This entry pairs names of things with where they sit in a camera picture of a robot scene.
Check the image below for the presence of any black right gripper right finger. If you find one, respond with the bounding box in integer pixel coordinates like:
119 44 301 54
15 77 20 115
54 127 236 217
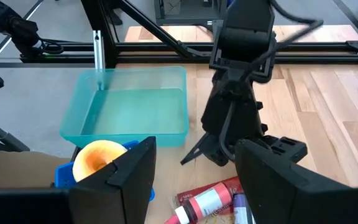
234 139 351 224

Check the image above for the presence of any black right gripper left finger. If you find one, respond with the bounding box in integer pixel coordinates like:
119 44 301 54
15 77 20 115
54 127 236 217
68 136 157 224

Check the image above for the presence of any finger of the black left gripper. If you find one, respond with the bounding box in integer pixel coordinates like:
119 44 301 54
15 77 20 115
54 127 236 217
259 136 308 164
180 132 230 167

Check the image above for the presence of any yellow tape roll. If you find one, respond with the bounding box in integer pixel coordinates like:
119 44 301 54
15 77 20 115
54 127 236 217
72 139 128 183

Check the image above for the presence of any red popcorn packet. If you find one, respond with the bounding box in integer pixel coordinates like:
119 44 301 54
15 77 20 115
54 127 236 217
177 175 245 224

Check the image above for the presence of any red paint bottle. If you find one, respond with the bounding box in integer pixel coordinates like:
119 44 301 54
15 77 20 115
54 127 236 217
163 182 234 224

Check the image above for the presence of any dark purple paint bottle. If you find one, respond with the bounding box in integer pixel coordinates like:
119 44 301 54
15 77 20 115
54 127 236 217
232 192 256 224

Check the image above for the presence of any blue slotted plastic basket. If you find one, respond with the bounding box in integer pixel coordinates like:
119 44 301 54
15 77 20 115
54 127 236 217
54 139 156 202

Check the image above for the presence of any light teal translucent tray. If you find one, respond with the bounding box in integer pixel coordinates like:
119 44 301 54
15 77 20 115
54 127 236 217
59 65 190 148

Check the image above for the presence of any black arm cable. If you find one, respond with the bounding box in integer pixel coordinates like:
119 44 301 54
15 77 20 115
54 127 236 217
252 0 324 85
218 101 237 161

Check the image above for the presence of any black metal table frame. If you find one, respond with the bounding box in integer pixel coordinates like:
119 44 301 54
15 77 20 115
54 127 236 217
0 0 358 68

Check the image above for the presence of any silver aluminium bracket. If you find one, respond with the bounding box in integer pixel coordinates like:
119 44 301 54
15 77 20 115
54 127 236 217
93 29 106 91

